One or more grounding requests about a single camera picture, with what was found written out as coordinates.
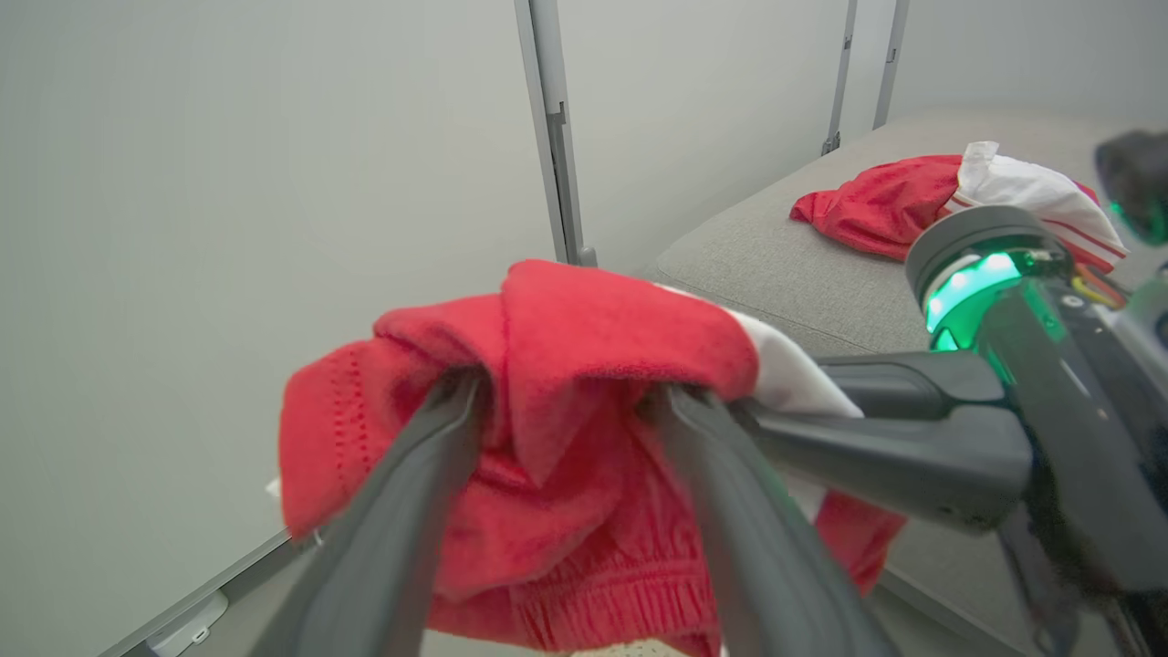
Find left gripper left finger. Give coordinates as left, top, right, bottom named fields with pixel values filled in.
left=246, top=370, right=485, bottom=657

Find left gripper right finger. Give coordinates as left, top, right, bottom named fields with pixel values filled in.
left=652, top=383, right=900, bottom=657

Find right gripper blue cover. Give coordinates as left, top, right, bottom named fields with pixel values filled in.
left=730, top=205, right=1168, bottom=594

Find red white sports jersey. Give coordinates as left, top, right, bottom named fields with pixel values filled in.
left=789, top=141, right=1131, bottom=275

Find red white sports shorts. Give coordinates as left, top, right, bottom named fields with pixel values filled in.
left=278, top=259, right=909, bottom=657

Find grey fabric sofa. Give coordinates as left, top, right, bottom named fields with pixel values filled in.
left=643, top=109, right=1168, bottom=657

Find wide white partition panel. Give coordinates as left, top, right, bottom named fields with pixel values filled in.
left=0, top=0, right=585, bottom=657

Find coloured wire bundle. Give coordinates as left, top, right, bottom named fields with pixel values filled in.
left=1072, top=265, right=1132, bottom=311

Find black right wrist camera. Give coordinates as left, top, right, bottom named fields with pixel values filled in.
left=1095, top=130, right=1168, bottom=247

